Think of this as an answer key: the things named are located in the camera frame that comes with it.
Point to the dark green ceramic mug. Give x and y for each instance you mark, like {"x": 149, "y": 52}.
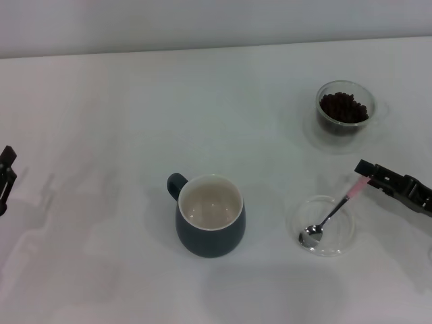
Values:
{"x": 209, "y": 243}

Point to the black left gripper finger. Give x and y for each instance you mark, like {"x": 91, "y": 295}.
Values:
{"x": 7, "y": 179}

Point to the clear glass cup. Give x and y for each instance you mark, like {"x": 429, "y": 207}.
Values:
{"x": 370, "y": 98}

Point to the coffee bean pile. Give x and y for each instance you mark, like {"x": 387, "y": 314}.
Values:
{"x": 342, "y": 108}

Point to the clear glass saucer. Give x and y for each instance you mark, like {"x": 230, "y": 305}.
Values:
{"x": 341, "y": 236}

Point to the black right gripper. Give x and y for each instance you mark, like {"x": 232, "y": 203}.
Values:
{"x": 418, "y": 199}

